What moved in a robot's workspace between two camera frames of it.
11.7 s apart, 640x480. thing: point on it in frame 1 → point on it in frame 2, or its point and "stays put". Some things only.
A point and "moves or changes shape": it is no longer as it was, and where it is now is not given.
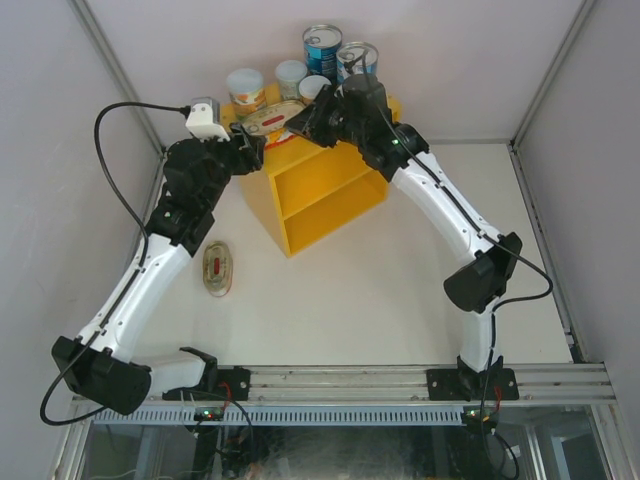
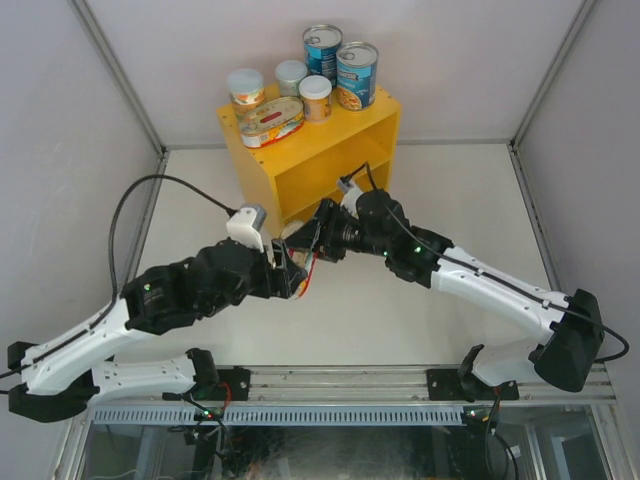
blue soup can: [321, 43] stays put
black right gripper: [308, 121] → [321, 231]
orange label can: [310, 86] stays put
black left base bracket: [229, 384] stays put
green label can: [289, 74] stays put
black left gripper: [242, 167] → [280, 281]
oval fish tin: [217, 268] moves or changes shape
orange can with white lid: [245, 88] stays put
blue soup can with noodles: [354, 58] stays put
